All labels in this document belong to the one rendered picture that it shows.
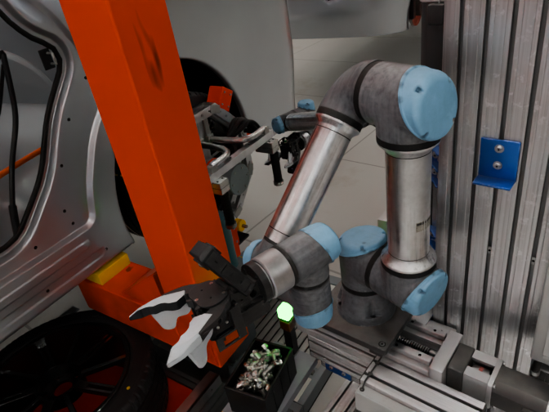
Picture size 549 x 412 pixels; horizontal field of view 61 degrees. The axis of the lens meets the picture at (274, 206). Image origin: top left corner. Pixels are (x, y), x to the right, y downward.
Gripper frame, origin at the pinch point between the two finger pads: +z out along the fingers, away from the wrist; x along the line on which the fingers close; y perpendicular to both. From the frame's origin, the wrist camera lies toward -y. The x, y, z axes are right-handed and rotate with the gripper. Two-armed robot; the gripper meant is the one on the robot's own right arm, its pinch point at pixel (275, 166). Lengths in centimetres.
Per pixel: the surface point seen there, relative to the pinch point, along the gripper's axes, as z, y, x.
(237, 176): 18.3, 4.2, -5.8
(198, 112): 16.2, 28.9, -20.4
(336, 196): -107, -83, -32
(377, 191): -122, -83, -8
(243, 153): 17.4, 14.4, -1.3
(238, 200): 4.7, -18.2, -20.3
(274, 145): 1.1, 10.6, 1.7
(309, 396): 46, -75, 32
